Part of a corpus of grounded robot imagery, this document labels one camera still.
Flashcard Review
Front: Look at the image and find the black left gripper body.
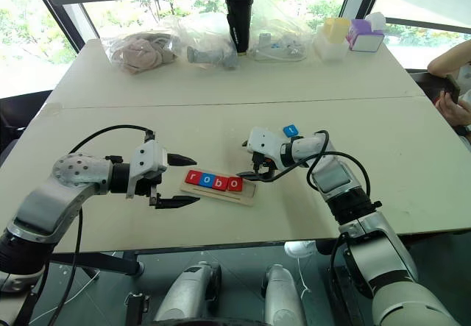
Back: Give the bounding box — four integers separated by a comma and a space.
133, 172, 165, 208

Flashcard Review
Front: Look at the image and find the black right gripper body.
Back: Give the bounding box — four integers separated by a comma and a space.
252, 152, 277, 180

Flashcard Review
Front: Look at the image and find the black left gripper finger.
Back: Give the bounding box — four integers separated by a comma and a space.
166, 152, 198, 168
154, 193, 201, 210

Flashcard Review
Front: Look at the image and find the red letter tile o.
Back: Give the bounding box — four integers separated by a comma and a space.
226, 176, 244, 194

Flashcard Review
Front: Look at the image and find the wooden letter tray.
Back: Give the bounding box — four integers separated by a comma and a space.
179, 178, 258, 208

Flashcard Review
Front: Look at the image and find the red letter tile b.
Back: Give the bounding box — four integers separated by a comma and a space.
211, 174, 230, 191

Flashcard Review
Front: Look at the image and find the red letter tile r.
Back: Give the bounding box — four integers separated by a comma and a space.
184, 169, 203, 187

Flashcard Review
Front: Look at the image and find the silver robot left leg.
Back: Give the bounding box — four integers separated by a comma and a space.
152, 261, 223, 324

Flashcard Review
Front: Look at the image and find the silver robot leg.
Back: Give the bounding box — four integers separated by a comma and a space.
261, 264, 308, 326
152, 261, 223, 324

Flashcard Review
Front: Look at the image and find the silver robot right leg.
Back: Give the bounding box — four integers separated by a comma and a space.
261, 264, 308, 326

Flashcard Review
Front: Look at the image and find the person's bare hand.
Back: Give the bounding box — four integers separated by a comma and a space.
434, 91, 471, 128

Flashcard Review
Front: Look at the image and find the white shoe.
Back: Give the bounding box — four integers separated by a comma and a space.
283, 240, 318, 259

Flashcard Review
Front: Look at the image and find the plastic bag with grey object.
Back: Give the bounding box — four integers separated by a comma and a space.
176, 11, 241, 71

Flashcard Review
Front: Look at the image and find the clear bag with white parts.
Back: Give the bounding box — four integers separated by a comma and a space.
249, 0, 314, 63

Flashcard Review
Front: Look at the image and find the plastic bag with beige cloth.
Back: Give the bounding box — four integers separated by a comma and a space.
101, 27, 181, 77

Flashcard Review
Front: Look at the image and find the black travel tumbler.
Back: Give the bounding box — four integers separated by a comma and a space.
224, 0, 255, 58

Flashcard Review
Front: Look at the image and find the white plastic container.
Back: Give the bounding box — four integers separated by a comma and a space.
312, 27, 350, 63

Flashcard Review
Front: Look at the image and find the yellow plastic cup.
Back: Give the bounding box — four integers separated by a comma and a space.
322, 17, 352, 44

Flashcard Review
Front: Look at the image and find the black floor strip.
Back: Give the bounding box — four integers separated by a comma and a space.
328, 266, 356, 326

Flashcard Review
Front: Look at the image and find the purple tissue box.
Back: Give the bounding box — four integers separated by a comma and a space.
345, 12, 388, 53

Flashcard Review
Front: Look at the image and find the dark smartphone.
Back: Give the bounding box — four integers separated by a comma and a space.
442, 74, 461, 104

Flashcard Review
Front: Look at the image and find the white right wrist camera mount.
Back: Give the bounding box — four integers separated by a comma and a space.
246, 127, 286, 171

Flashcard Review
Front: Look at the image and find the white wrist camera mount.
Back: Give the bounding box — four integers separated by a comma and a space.
126, 140, 169, 199
246, 127, 286, 171

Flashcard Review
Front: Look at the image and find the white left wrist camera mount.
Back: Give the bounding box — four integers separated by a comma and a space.
126, 140, 169, 199

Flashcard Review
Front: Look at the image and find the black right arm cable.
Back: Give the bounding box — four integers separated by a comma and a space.
257, 130, 371, 294

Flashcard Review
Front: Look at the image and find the black table frame bar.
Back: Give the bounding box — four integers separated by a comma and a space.
51, 251, 146, 277

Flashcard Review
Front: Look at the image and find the black metal bracket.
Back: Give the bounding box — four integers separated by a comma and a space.
124, 292, 152, 326

